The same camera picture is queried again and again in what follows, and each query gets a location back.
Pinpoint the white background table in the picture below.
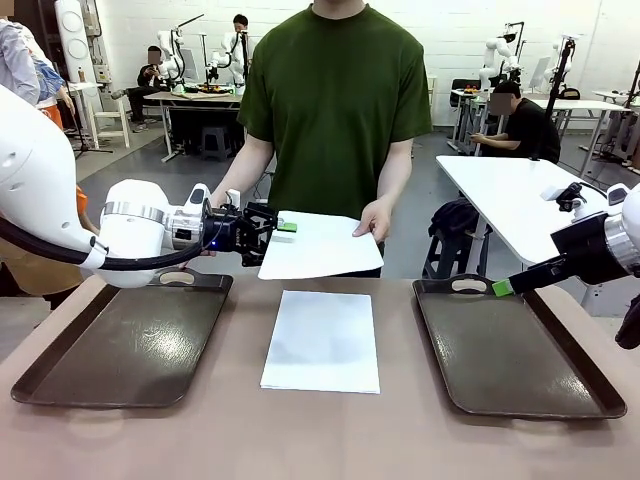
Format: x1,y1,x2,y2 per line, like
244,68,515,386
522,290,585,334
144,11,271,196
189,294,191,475
522,97,634,179

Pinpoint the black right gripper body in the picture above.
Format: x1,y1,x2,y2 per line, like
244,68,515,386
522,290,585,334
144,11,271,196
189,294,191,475
552,213,624,281

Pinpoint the person's left hand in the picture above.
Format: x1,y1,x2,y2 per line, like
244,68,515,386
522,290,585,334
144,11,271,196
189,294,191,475
351,197,392,244

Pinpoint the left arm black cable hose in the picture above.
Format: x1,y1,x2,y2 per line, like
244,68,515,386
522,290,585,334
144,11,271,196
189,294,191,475
0,217,217,274

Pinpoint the white A4 paper sheet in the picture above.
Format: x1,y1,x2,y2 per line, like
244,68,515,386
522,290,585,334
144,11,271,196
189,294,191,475
257,209,385,281

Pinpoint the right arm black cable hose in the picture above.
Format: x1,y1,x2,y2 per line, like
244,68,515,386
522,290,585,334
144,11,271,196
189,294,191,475
614,294,640,351

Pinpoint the black jacket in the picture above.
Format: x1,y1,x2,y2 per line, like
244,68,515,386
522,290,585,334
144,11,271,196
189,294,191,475
428,197,494,241

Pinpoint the black tripod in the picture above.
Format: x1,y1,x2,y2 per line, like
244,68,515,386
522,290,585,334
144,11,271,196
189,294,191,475
543,39,576,146

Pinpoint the person's left forearm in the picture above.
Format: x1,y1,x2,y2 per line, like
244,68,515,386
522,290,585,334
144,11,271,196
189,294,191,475
374,137,415,206

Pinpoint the wooden background table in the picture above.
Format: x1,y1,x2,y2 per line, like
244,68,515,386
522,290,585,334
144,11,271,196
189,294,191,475
143,88,246,164

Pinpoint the seated person in black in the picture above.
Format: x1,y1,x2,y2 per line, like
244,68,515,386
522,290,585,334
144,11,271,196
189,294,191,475
110,45,174,134
471,81,562,165

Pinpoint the tall white air conditioner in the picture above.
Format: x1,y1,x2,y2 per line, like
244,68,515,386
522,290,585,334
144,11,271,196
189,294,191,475
53,0,104,89

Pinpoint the white side table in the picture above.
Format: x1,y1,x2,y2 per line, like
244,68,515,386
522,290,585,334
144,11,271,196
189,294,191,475
434,154,624,301

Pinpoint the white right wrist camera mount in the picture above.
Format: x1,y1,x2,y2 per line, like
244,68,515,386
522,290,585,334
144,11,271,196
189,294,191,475
605,182,631,206

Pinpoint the person's right forearm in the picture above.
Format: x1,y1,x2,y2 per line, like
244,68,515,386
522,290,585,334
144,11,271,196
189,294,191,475
212,134,277,201

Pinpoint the dark brown serving tray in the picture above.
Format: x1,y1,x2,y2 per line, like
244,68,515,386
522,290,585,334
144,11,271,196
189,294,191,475
10,268,235,409
412,273,628,419

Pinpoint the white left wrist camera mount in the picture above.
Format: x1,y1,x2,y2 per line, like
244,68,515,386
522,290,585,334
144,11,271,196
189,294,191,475
183,182,212,217

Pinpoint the black webcam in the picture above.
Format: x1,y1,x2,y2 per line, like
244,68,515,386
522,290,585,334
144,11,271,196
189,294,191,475
554,182,587,212

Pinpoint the white step stool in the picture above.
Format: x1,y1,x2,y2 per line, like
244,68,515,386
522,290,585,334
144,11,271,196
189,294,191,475
92,97,132,150

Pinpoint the person in green t-shirt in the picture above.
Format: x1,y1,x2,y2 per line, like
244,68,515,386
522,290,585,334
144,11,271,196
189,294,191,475
207,0,434,279

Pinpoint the black plastic stool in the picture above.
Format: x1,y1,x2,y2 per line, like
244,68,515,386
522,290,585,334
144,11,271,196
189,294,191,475
199,124,234,161
422,232,484,281

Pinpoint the stack of white A4 sheets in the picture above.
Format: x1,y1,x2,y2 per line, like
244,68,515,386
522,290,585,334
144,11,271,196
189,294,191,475
259,289,381,395

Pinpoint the bystander with orange apron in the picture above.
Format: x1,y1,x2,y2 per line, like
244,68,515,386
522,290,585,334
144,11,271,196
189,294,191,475
0,3,90,311

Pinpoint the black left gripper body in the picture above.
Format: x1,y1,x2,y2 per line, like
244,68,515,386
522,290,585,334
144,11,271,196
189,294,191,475
202,205,251,254

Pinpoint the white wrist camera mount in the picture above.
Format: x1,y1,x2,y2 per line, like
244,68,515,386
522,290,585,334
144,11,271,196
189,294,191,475
605,182,631,206
183,182,212,217

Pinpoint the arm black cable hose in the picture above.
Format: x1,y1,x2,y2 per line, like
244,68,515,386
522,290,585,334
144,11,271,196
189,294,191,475
614,294,640,351
0,217,217,274

